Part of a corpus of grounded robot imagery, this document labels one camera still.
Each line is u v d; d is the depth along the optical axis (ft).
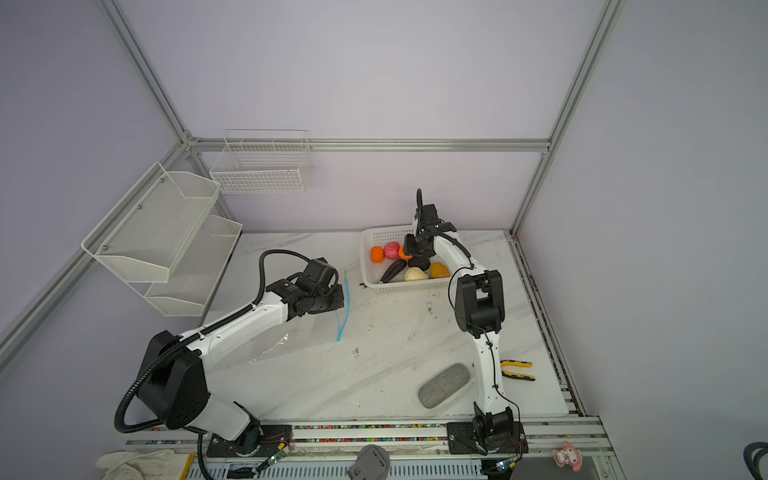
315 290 2.14
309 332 2.96
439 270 3.34
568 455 2.29
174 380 1.39
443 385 2.62
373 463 2.30
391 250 3.52
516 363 2.78
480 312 2.00
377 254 3.54
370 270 3.45
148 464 2.29
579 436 2.51
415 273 3.31
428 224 2.72
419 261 3.38
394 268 3.42
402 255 3.41
